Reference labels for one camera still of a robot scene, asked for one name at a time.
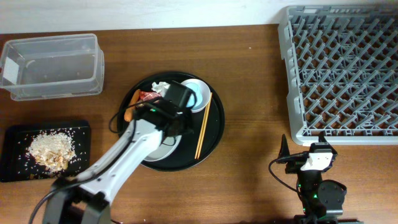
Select white tissue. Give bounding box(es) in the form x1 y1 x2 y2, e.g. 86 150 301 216
152 82 170 97

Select pale green plate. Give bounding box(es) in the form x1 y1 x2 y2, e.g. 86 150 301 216
144 136 182 162

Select orange carrot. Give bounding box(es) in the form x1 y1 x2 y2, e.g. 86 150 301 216
124 89 141 122

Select rice and food leftovers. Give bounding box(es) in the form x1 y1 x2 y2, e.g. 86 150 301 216
15 128 90 180

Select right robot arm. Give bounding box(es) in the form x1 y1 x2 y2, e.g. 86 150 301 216
268 135 360 224

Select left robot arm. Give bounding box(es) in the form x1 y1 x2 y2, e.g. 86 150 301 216
41 81 196 223

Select grey dishwasher rack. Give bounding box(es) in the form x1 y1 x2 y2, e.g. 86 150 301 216
278 4 397 146

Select round black serving tray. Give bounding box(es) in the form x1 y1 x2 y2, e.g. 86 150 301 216
119 71 225 172

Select red snack wrapper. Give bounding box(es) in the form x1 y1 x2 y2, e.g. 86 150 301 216
139 91 161 101

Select light blue cup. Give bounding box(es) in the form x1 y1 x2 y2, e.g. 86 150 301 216
186 83 203 108

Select white bowl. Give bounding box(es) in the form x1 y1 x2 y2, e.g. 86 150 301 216
181 78 211 113

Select right wooden chopstick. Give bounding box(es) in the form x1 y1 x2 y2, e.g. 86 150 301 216
196 91 213 160

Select black rectangular tray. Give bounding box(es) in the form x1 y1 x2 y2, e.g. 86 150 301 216
1 120 91 182

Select clear plastic bin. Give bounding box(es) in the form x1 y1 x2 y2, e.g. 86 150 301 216
1 34 104 101

